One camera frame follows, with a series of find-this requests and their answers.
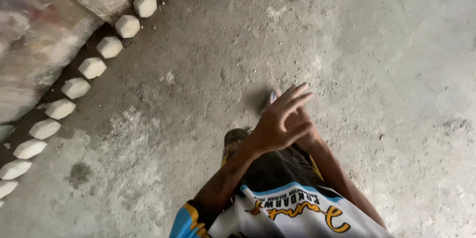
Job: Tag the person's right hand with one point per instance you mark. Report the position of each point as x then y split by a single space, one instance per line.
308 116

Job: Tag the person's left hand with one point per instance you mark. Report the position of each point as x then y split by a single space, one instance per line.
277 126

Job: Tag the small white blurred object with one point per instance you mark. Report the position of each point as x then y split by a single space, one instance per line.
273 97

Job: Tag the black shorts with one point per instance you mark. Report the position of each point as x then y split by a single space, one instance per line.
277 171

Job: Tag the brown sandal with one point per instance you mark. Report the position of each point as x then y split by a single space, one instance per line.
233 139

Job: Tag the white and blue printed jersey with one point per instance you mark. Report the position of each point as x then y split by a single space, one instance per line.
297 215

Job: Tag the row of white hexagonal pavers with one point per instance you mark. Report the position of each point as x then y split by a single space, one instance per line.
127 26

